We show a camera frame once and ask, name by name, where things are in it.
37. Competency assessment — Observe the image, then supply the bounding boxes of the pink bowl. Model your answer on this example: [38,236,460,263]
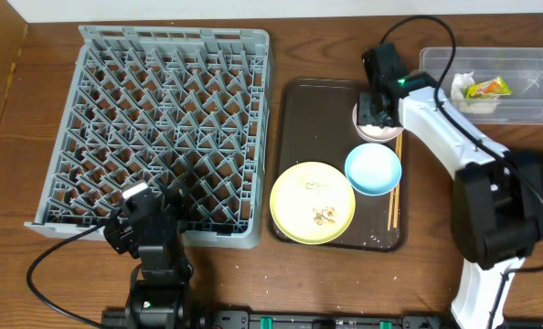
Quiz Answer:
[352,104,403,143]

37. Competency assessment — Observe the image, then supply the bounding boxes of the light blue bowl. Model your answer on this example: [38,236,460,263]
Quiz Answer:
[344,143,402,196]

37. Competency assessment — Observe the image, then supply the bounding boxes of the yellow green snack wrapper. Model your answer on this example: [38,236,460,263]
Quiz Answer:
[463,76,513,99]

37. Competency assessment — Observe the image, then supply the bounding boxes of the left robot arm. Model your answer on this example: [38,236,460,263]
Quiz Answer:
[103,181,194,328]

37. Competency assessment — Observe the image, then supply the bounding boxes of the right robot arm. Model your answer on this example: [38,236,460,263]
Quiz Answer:
[357,43,543,328]

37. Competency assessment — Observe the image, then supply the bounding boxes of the grey plastic dishwasher rack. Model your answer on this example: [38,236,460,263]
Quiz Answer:
[28,26,272,249]

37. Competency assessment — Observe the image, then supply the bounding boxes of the clear plastic waste bin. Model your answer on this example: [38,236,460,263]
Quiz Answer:
[442,47,543,125]

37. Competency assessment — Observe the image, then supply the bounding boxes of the crumpled white tissue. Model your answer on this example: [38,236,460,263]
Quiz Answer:
[451,71,500,114]

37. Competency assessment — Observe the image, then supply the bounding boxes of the dark brown serving tray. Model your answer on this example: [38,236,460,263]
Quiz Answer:
[273,78,409,252]

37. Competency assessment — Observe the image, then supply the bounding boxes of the wooden chopstick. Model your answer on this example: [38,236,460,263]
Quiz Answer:
[388,136,399,231]
[391,133,403,228]

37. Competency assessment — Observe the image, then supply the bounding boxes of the yellow plate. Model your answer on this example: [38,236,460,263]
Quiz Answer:
[270,162,356,245]

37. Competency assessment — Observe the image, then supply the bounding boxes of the food scraps on plate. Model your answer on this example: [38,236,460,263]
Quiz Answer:
[313,207,337,226]

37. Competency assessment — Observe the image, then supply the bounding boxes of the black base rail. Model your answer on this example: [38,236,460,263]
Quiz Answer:
[100,309,543,329]

